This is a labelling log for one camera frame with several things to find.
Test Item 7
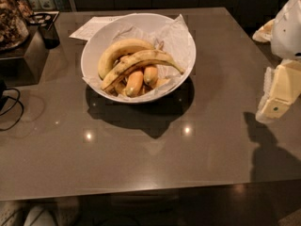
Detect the upper yellow banana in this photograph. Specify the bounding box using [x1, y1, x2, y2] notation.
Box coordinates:
[98, 39, 154, 79]

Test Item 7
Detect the black cable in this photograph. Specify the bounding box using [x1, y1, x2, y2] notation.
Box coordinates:
[0, 87, 25, 132]

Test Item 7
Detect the glass jar with snacks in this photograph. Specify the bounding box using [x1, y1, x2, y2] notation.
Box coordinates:
[0, 0, 29, 51]

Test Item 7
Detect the white paper sheet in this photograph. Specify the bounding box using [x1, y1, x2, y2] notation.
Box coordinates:
[70, 16, 120, 41]

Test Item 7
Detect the spotted yellow banana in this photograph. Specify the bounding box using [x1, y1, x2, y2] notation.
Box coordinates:
[101, 50, 185, 91]

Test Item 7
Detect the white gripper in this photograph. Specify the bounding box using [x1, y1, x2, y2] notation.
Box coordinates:
[252, 0, 301, 123]

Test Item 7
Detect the orange small banana left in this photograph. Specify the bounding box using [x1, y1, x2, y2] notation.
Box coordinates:
[125, 70, 144, 97]

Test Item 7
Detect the black cup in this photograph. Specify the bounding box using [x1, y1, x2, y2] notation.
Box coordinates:
[30, 15, 60, 49]

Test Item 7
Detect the dark wooden box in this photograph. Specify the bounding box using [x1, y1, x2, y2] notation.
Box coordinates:
[0, 26, 49, 87]

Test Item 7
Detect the orange small banana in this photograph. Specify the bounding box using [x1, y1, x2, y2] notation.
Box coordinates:
[125, 70, 144, 97]
[144, 65, 158, 86]

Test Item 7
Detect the white bowl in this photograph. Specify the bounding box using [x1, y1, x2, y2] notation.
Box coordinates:
[81, 13, 197, 104]

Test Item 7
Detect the white paper bowl liner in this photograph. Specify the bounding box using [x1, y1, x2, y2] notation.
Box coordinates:
[81, 13, 197, 104]

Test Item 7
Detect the orange small banana right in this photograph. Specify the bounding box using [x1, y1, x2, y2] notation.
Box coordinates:
[144, 65, 158, 86]

